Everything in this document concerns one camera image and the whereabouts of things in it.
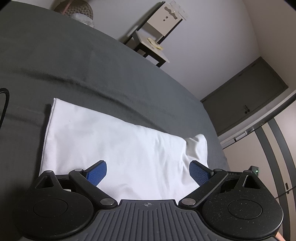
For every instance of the white wardrobe with stripes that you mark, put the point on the white wardrobe with stripes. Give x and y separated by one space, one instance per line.
269 144

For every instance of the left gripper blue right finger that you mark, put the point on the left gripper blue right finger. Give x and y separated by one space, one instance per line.
201 174

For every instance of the white plastic bag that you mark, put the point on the white plastic bag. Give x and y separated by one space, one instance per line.
83 19

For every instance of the white wooden chair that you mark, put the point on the white wooden chair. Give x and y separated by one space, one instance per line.
158 24

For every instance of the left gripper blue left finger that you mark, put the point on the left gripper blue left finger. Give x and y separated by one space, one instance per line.
92 175

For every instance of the grey room door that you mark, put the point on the grey room door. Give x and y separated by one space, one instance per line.
243 95

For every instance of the yellow cloth on chair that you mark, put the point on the yellow cloth on chair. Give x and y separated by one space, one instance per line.
155 44

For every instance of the white long-sleeve shirt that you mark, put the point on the white long-sleeve shirt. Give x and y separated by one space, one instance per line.
142 163

